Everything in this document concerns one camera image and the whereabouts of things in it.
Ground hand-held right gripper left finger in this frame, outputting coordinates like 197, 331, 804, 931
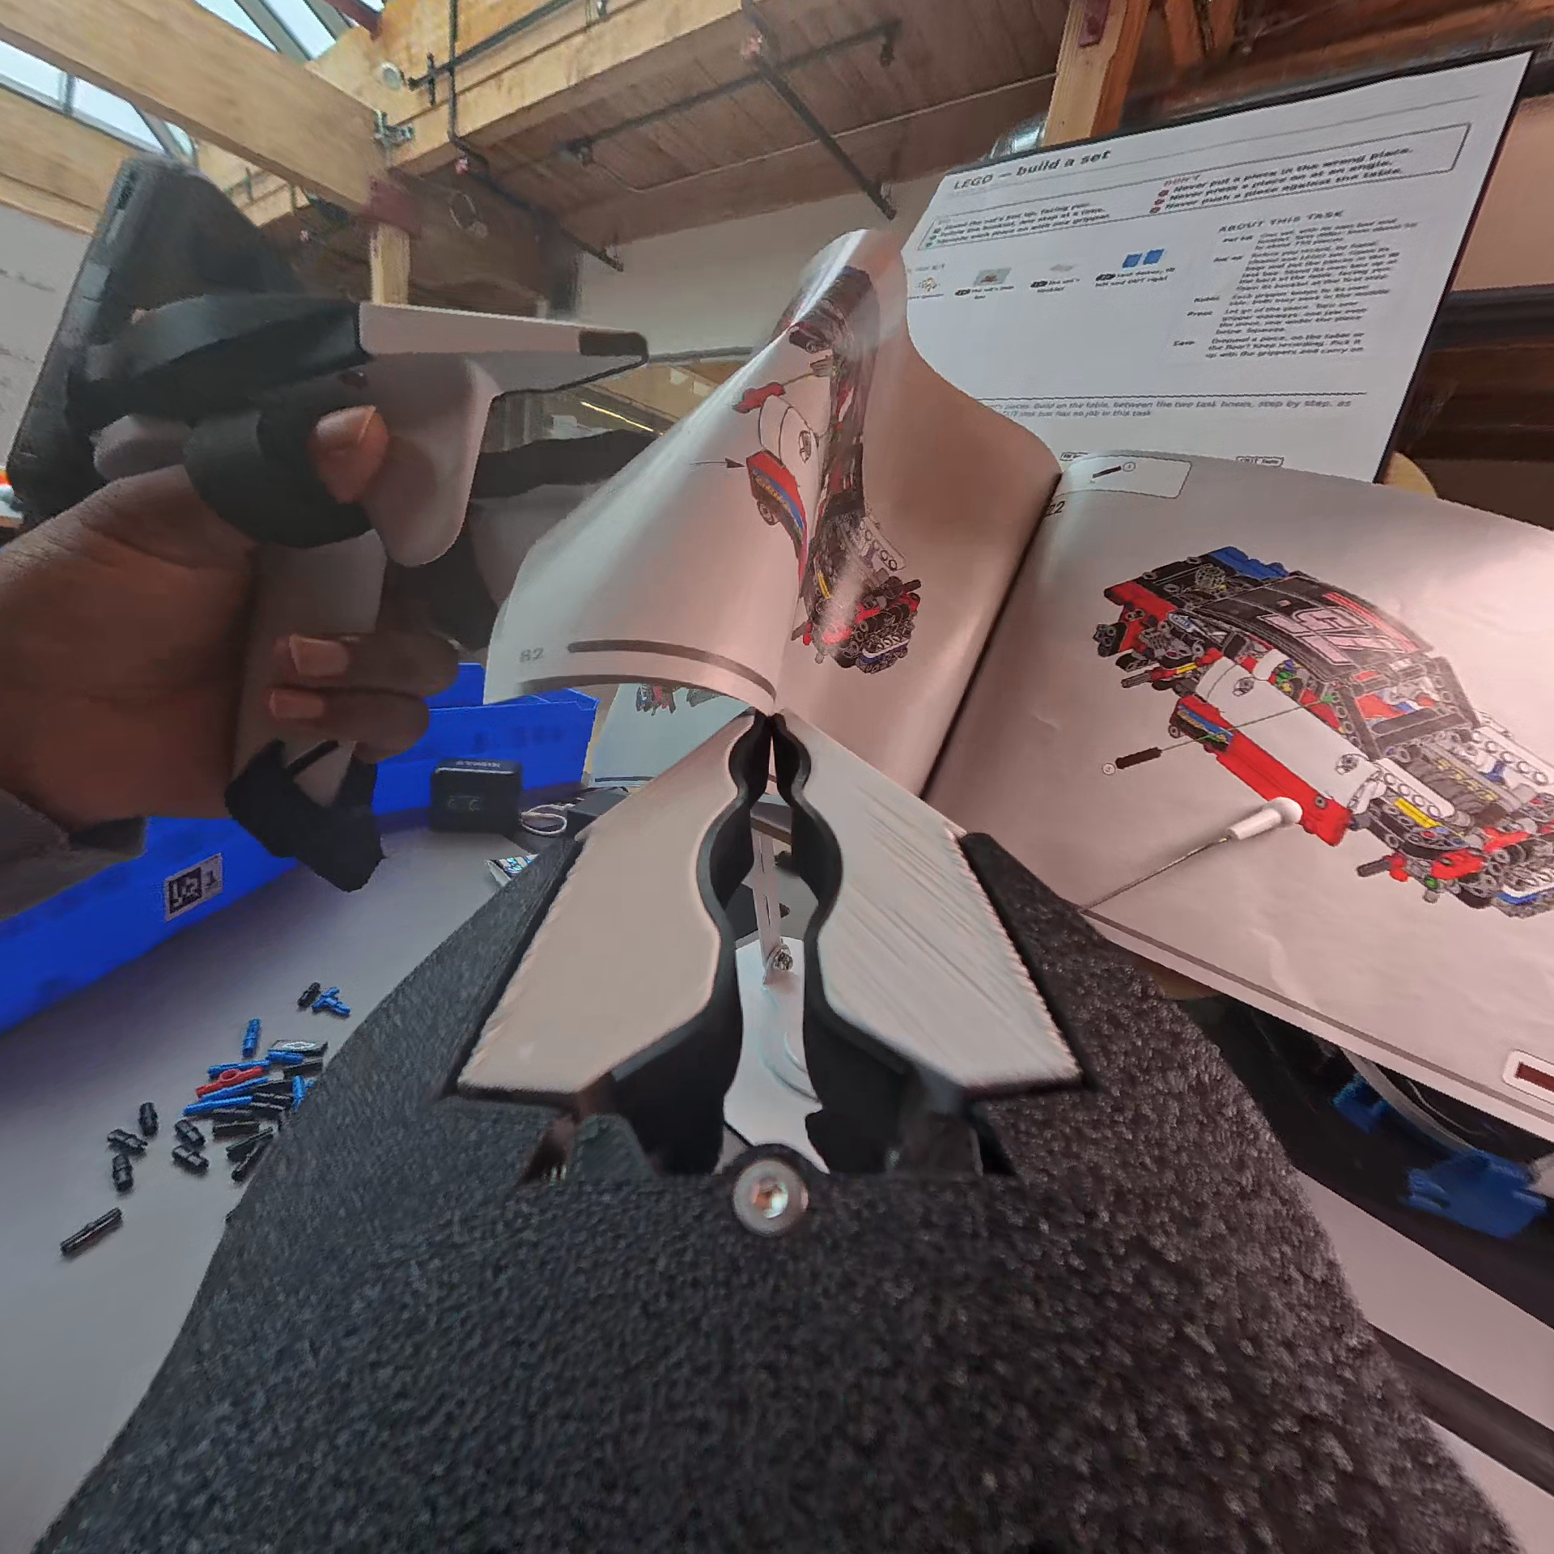
455, 715, 775, 1102

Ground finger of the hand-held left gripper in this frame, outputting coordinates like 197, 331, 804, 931
360, 301, 649, 396

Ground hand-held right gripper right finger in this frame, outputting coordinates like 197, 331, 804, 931
775, 715, 1082, 1104

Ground building instruction booklet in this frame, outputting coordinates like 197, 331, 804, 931
484, 227, 1554, 1141

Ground printed task sheet board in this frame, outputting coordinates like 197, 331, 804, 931
902, 48, 1536, 486

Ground grey desk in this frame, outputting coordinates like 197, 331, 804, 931
0, 824, 1554, 1554

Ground person's left hand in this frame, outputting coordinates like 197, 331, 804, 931
0, 406, 461, 840

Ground white book stand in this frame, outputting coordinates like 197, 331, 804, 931
716, 794, 1293, 1148

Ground black power bank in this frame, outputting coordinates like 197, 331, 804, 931
430, 758, 527, 834

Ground pile of blue black pins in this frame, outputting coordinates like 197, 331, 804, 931
59, 980, 354, 1256

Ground blue brick assembly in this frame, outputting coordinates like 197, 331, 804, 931
1334, 1075, 1552, 1241

